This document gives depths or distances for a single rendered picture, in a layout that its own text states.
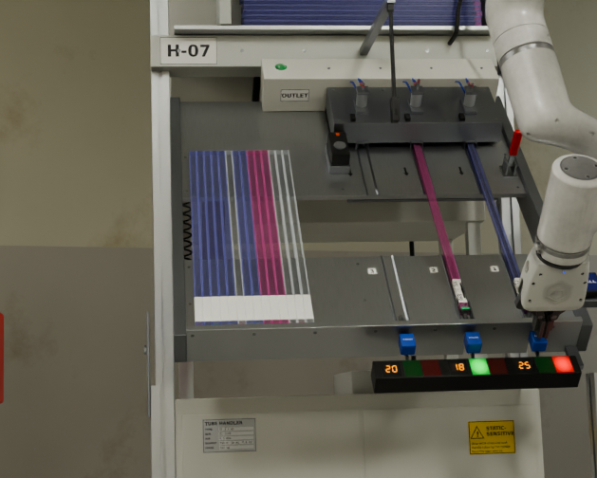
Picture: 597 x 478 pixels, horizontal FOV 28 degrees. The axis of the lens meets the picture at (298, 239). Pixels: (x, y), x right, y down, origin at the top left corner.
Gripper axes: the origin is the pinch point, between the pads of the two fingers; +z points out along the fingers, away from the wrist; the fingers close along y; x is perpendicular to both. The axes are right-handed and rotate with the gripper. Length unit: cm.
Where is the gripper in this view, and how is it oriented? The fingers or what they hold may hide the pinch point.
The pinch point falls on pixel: (542, 323)
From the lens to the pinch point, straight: 199.5
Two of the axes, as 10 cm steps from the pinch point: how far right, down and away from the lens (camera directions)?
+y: 9.9, -0.2, 1.0
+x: -0.9, -6.3, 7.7
